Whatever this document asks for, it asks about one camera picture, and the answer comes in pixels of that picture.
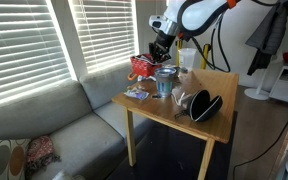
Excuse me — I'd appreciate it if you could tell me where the oval patterned cushion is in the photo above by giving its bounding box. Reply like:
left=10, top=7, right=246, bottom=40
left=0, top=138, right=32, bottom=180

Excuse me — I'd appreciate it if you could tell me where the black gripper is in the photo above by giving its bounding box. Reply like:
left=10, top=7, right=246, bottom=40
left=148, top=31, right=177, bottom=65

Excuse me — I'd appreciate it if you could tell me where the purple white sticker pack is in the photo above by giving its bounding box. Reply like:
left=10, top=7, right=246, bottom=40
left=123, top=88, right=150, bottom=102

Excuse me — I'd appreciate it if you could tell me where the light wooden furniture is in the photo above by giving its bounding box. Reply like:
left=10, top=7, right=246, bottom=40
left=268, top=129, right=288, bottom=180

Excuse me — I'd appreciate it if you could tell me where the yellow post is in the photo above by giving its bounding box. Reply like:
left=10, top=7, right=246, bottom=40
left=200, top=43, right=211, bottom=70
left=175, top=39, right=184, bottom=67

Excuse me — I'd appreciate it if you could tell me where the orange curved handle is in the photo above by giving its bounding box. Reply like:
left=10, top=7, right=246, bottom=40
left=127, top=71, right=139, bottom=82

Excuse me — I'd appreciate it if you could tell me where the wooden table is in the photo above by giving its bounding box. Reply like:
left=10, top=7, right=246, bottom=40
left=111, top=68, right=240, bottom=180

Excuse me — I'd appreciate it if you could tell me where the narrow white window blind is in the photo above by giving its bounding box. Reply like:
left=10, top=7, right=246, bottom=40
left=68, top=0, right=140, bottom=74

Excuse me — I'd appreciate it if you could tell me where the black floor cable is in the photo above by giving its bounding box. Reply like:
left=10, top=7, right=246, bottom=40
left=233, top=105, right=288, bottom=180

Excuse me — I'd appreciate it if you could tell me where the white coat stand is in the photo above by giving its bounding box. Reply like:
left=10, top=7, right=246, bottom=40
left=243, top=64, right=272, bottom=101

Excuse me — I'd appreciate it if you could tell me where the red woven basket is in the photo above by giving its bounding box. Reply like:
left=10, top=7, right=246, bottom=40
left=129, top=53, right=164, bottom=78

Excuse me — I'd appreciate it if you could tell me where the dark grey jacket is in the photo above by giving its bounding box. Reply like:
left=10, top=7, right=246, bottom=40
left=245, top=0, right=288, bottom=76

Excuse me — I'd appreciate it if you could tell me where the white cable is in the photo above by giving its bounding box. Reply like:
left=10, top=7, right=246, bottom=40
left=171, top=83, right=189, bottom=108

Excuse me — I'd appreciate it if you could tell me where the wide white window blind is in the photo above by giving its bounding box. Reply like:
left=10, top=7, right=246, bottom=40
left=0, top=0, right=72, bottom=109

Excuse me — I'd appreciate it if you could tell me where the grey sofa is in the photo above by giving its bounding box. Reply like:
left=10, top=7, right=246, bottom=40
left=0, top=59, right=158, bottom=180

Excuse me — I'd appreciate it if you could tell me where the dark rug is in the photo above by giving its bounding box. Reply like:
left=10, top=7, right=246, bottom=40
left=105, top=111, right=238, bottom=180

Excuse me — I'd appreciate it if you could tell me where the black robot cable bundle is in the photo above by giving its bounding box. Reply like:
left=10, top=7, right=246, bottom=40
left=190, top=14, right=232, bottom=74

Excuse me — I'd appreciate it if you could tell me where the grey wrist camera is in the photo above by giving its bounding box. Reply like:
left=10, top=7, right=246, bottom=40
left=148, top=14, right=168, bottom=32

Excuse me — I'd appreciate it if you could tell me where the white plastic container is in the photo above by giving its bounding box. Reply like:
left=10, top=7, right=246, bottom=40
left=178, top=47, right=198, bottom=73

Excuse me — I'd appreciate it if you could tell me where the red paisley cloth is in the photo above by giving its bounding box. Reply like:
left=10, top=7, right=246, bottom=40
left=24, top=134, right=62, bottom=178

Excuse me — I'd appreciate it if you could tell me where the black glasses case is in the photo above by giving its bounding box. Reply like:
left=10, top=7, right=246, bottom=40
left=174, top=89, right=224, bottom=123

